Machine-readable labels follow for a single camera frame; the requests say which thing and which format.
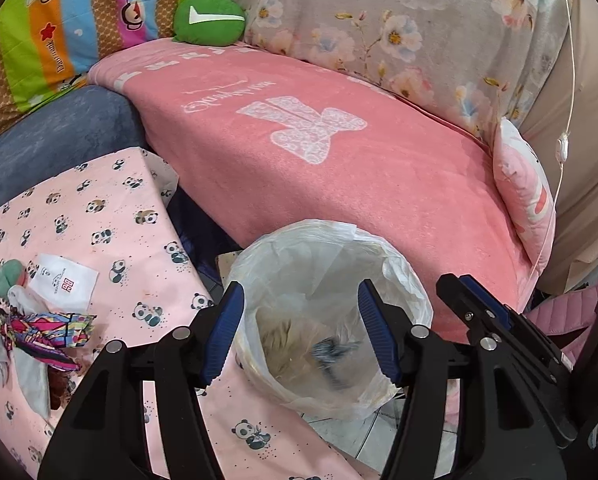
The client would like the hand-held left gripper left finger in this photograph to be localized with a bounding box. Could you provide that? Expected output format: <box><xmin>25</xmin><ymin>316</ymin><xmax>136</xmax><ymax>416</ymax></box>
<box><xmin>38</xmin><ymin>281</ymin><xmax>246</xmax><ymax>480</ymax></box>

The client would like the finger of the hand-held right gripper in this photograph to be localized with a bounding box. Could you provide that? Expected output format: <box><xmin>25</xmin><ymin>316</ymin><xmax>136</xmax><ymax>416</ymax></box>
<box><xmin>460</xmin><ymin>275</ymin><xmax>580</xmax><ymax>449</ymax></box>
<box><xmin>436</xmin><ymin>272</ymin><xmax>486</xmax><ymax>346</ymax></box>

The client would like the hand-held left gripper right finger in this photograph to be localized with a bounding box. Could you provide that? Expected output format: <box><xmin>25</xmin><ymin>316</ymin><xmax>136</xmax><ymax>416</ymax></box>
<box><xmin>357</xmin><ymin>280</ymin><xmax>568</xmax><ymax>480</ymax></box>

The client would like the bin with clear plastic bag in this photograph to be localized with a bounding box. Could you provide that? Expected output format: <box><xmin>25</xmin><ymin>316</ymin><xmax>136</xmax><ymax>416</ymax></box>
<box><xmin>225</xmin><ymin>219</ymin><xmax>434</xmax><ymax>422</ymax></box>

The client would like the white paper packet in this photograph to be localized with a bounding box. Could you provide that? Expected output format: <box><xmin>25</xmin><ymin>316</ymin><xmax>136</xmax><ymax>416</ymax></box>
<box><xmin>29</xmin><ymin>253</ymin><xmax>100</xmax><ymax>312</ymax></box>

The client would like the green round sponge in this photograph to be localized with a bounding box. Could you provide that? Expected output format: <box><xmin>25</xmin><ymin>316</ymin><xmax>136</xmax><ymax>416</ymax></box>
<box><xmin>0</xmin><ymin>258</ymin><xmax>30</xmax><ymax>299</ymax></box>

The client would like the pink quilted bag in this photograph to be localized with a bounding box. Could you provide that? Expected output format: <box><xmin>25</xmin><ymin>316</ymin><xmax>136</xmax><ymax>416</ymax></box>
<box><xmin>526</xmin><ymin>280</ymin><xmax>598</xmax><ymax>348</ymax></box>

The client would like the dark crumpled wrapper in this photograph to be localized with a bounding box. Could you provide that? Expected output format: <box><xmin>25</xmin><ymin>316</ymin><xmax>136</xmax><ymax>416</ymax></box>
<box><xmin>311</xmin><ymin>337</ymin><xmax>364</xmax><ymax>391</ymax></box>

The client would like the beige crumpled paper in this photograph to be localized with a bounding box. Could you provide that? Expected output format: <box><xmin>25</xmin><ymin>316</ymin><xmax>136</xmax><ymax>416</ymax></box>
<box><xmin>256</xmin><ymin>317</ymin><xmax>320</xmax><ymax>386</ymax></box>

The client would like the small pink pillow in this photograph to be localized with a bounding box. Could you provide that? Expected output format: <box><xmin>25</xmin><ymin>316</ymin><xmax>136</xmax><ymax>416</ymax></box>
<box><xmin>493</xmin><ymin>119</ymin><xmax>558</xmax><ymax>275</ymax></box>

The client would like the pink printed blanket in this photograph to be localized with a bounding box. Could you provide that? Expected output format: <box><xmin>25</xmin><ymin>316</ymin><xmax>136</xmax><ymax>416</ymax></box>
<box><xmin>88</xmin><ymin>37</ymin><xmax>536</xmax><ymax>347</ymax></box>

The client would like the brown small object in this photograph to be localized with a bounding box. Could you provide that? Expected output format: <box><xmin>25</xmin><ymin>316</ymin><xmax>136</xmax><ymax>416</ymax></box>
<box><xmin>48</xmin><ymin>369</ymin><xmax>82</xmax><ymax>412</ymax></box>

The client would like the pink panda tablecloth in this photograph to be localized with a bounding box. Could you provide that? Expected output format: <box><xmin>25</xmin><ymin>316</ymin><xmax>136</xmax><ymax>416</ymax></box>
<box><xmin>0</xmin><ymin>146</ymin><xmax>380</xmax><ymax>480</ymax></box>

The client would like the colourful striped wrapper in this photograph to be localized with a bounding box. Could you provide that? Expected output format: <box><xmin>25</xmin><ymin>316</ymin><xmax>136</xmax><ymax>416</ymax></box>
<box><xmin>6</xmin><ymin>310</ymin><xmax>98</xmax><ymax>374</ymax></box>

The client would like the white crumpled tissue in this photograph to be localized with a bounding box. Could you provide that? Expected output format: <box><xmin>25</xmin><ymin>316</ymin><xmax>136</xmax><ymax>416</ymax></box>
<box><xmin>0</xmin><ymin>285</ymin><xmax>54</xmax><ymax>420</ymax></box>

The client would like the blue sofa cushion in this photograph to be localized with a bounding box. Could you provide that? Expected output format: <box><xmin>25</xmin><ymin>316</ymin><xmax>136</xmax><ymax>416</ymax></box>
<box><xmin>0</xmin><ymin>85</ymin><xmax>148</xmax><ymax>222</ymax></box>

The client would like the grey floral quilt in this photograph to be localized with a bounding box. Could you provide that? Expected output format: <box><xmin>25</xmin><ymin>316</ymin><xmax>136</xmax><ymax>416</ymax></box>
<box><xmin>195</xmin><ymin>0</ymin><xmax>578</xmax><ymax>142</ymax></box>

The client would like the green round cushion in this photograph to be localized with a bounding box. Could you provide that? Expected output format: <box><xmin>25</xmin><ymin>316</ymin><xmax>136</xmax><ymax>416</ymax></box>
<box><xmin>173</xmin><ymin>0</ymin><xmax>248</xmax><ymax>44</ymax></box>

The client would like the colourful striped cartoon pillow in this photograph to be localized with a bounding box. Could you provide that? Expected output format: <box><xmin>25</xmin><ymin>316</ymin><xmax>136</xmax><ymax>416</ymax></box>
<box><xmin>0</xmin><ymin>0</ymin><xmax>200</xmax><ymax>137</ymax></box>

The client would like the white cable with switch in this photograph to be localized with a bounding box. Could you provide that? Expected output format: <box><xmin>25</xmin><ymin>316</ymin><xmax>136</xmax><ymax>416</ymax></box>
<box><xmin>543</xmin><ymin>0</ymin><xmax>580</xmax><ymax>263</ymax></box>

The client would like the white cord with switch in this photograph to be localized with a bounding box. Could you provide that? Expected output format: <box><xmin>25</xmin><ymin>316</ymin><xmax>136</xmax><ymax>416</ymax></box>
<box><xmin>521</xmin><ymin>0</ymin><xmax>598</xmax><ymax>292</ymax></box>

